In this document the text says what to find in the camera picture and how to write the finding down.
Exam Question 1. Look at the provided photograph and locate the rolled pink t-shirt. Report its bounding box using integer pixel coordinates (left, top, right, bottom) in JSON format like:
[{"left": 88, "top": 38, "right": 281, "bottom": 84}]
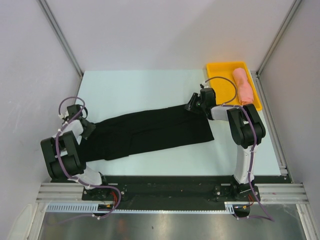
[{"left": 232, "top": 68, "right": 254, "bottom": 105}]

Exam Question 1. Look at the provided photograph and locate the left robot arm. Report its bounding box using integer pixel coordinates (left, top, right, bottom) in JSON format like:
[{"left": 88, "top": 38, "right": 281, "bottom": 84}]
[{"left": 40, "top": 104, "right": 111, "bottom": 200}]

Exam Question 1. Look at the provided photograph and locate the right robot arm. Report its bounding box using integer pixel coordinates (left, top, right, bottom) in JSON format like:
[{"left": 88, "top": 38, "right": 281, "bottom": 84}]
[{"left": 184, "top": 88, "right": 266, "bottom": 201}]

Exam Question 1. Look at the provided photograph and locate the left aluminium frame post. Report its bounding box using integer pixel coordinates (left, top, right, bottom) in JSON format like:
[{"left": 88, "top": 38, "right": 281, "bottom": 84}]
[{"left": 36, "top": 0, "right": 84, "bottom": 79}]

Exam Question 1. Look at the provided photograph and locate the aluminium frame post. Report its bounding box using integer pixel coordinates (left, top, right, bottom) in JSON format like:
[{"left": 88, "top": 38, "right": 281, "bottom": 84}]
[
  {"left": 36, "top": 0, "right": 84, "bottom": 79},
  {"left": 256, "top": 0, "right": 304, "bottom": 77}
]

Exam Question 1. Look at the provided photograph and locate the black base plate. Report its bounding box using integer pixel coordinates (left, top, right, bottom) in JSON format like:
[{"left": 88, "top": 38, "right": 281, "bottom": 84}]
[{"left": 51, "top": 174, "right": 292, "bottom": 211}]

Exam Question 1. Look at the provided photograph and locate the black t-shirt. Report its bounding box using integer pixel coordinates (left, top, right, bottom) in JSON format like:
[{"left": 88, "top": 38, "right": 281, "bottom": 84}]
[{"left": 78, "top": 105, "right": 214, "bottom": 162}]

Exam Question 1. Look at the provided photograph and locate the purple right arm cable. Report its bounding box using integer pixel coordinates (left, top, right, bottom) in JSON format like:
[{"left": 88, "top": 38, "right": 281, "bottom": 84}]
[{"left": 199, "top": 76, "right": 276, "bottom": 222}]

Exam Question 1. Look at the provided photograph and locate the right aluminium frame post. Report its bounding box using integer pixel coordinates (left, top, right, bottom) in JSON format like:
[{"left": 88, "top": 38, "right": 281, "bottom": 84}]
[{"left": 256, "top": 0, "right": 304, "bottom": 77}]

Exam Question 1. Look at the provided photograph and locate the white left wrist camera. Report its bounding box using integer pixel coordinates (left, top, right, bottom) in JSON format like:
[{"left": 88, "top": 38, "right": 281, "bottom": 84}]
[{"left": 58, "top": 111, "right": 70, "bottom": 125}]

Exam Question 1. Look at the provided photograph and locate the white slotted cable duct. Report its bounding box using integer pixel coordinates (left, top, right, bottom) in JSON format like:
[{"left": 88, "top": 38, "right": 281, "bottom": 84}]
[{"left": 46, "top": 203, "right": 235, "bottom": 215}]

